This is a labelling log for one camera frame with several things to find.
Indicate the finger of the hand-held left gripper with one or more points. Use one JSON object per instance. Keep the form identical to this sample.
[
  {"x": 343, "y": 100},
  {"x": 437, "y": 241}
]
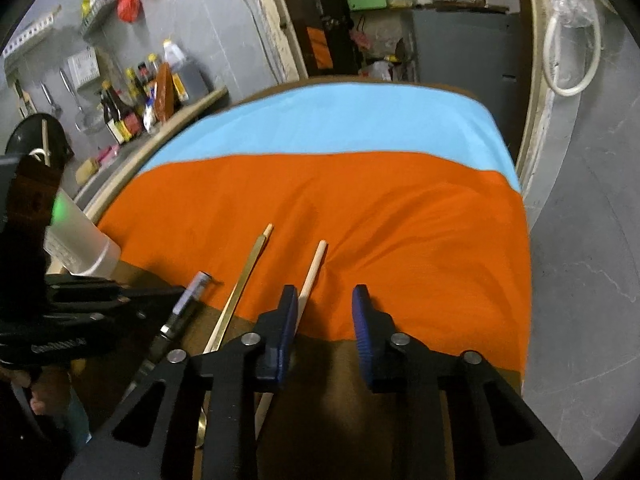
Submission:
[
  {"x": 100, "y": 321},
  {"x": 115, "y": 292}
]

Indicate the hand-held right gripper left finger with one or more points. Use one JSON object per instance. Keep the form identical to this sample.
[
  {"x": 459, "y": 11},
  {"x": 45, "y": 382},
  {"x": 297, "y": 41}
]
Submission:
[{"x": 282, "y": 330}]

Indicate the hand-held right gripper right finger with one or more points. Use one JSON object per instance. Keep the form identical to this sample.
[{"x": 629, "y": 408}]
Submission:
[{"x": 362, "y": 330}]

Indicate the white plastic utensil holder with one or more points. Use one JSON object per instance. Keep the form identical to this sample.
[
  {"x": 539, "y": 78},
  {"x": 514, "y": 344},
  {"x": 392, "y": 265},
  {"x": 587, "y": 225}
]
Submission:
[{"x": 85, "y": 245}]

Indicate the metal peeler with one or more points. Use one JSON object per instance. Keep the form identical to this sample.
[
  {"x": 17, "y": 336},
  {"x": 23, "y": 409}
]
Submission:
[{"x": 192, "y": 295}]

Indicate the person's left hand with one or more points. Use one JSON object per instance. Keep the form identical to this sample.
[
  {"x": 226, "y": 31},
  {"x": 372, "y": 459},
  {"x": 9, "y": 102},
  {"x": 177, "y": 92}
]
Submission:
[{"x": 47, "y": 395}]

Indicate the yellow sponge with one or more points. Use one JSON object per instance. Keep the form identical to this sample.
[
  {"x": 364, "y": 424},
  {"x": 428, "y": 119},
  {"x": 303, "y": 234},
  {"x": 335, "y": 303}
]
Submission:
[{"x": 87, "y": 170}]

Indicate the black wok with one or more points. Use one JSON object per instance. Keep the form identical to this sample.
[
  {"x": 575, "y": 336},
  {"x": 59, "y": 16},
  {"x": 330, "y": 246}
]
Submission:
[{"x": 25, "y": 135}]

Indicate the striped blue orange brown blanket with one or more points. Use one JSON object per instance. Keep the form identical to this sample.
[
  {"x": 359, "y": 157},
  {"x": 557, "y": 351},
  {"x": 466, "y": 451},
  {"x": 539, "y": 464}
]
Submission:
[{"x": 350, "y": 200}]

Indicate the pink scrub pad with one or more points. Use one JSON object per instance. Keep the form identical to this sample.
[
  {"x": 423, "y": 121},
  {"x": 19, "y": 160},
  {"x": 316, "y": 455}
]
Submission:
[{"x": 109, "y": 154}]

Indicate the metal skimmer strainer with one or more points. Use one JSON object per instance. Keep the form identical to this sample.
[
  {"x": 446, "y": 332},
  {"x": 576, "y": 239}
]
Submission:
[{"x": 85, "y": 117}]

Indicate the hanging metal turner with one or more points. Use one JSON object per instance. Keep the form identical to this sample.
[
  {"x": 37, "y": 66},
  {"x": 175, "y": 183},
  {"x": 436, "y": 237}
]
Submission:
[{"x": 52, "y": 102}]

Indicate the wooden spatula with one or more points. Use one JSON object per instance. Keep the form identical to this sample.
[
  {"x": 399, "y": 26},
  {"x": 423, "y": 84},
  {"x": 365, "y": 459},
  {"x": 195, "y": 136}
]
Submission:
[{"x": 24, "y": 97}]

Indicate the blue white packet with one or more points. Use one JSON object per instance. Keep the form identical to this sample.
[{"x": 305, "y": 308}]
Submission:
[{"x": 150, "y": 117}]

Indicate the orange red seasoning packet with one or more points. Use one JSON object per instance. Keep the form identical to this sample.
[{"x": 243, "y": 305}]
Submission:
[{"x": 164, "y": 95}]

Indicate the large oil jug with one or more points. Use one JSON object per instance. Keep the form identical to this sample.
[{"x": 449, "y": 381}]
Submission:
[{"x": 187, "y": 75}]

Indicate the yellow green snack packet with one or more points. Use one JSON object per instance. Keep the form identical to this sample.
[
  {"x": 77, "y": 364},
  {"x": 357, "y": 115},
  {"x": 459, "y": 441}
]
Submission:
[{"x": 87, "y": 1}]

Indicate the red plastic bag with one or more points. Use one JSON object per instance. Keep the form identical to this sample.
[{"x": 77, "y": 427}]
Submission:
[{"x": 127, "y": 2}]

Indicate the grey cabinet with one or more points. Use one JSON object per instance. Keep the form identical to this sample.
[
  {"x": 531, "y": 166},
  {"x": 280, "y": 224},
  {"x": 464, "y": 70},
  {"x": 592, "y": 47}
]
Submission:
[{"x": 460, "y": 70}]

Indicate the dark wooden door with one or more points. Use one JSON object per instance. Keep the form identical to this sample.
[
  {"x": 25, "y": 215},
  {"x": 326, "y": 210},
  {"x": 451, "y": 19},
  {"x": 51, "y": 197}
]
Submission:
[{"x": 325, "y": 20}]

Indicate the green box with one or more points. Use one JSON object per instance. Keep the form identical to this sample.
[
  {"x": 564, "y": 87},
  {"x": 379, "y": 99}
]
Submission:
[{"x": 367, "y": 0}]

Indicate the clear plastic bag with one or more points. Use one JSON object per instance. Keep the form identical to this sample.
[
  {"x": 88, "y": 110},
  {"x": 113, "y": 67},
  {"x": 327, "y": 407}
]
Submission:
[{"x": 572, "y": 2}]

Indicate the white wall box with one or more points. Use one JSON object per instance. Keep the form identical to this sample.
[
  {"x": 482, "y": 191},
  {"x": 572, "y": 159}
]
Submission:
[{"x": 82, "y": 64}]

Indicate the white wall basket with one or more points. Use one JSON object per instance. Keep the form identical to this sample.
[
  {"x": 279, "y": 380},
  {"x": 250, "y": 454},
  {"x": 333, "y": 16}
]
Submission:
[{"x": 30, "y": 32}]

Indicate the metal wall shelf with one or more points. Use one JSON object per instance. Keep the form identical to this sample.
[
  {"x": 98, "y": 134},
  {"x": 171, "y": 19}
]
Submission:
[{"x": 100, "y": 17}]

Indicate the wooden door frame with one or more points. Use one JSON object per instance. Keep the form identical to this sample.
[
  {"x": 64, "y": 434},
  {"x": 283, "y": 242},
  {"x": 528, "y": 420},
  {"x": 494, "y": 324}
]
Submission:
[{"x": 530, "y": 110}]

